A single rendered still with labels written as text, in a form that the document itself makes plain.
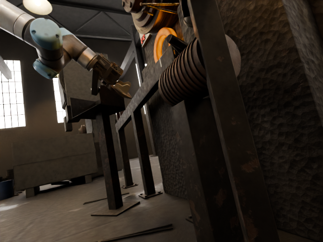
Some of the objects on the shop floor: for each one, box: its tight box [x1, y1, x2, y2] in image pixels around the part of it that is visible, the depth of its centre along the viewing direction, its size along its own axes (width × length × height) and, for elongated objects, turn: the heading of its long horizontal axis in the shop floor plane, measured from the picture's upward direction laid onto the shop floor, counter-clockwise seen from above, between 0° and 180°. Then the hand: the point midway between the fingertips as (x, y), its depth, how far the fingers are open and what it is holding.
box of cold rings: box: [12, 133, 98, 198], centre depth 296 cm, size 103×83×79 cm
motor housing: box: [158, 34, 245, 242], centre depth 46 cm, size 13×22×54 cm, turn 152°
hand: (128, 97), depth 82 cm, fingers closed
